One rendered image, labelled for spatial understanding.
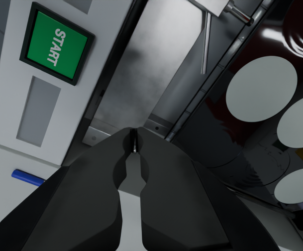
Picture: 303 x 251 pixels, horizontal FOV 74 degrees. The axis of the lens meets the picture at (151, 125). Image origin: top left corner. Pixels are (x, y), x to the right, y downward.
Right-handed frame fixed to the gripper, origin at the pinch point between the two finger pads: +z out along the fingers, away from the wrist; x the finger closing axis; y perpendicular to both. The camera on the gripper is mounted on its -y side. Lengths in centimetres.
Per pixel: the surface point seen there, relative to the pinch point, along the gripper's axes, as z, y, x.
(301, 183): 16.1, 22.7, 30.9
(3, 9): 107, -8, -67
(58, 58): 9.8, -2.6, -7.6
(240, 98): 16.0, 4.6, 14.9
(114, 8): 10.0, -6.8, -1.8
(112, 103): 18.3, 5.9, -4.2
